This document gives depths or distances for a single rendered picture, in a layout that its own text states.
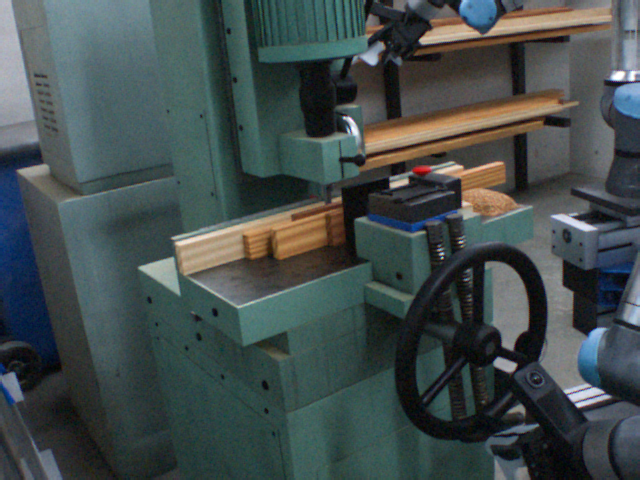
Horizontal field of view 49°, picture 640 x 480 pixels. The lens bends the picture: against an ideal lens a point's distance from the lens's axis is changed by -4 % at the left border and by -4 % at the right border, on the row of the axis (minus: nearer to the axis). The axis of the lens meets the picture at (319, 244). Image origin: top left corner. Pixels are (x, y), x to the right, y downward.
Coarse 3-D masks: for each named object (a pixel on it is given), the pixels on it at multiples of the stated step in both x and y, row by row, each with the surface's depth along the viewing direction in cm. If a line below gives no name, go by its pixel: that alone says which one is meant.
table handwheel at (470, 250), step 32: (480, 256) 95; (512, 256) 99; (480, 288) 97; (544, 288) 105; (416, 320) 91; (448, 320) 104; (480, 320) 99; (544, 320) 106; (416, 352) 92; (480, 352) 98; (512, 352) 105; (416, 384) 94; (416, 416) 95
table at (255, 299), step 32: (512, 224) 126; (320, 256) 114; (352, 256) 113; (192, 288) 111; (224, 288) 105; (256, 288) 104; (288, 288) 103; (320, 288) 105; (352, 288) 109; (384, 288) 107; (224, 320) 103; (256, 320) 100; (288, 320) 103
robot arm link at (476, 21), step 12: (468, 0) 150; (480, 0) 149; (492, 0) 149; (504, 0) 150; (516, 0) 150; (528, 0) 151; (468, 12) 150; (480, 12) 150; (492, 12) 149; (504, 12) 152; (468, 24) 152; (480, 24) 151
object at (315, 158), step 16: (288, 144) 122; (304, 144) 118; (320, 144) 114; (336, 144) 116; (352, 144) 117; (288, 160) 124; (304, 160) 119; (320, 160) 115; (336, 160) 116; (304, 176) 121; (320, 176) 117; (336, 176) 117; (352, 176) 119
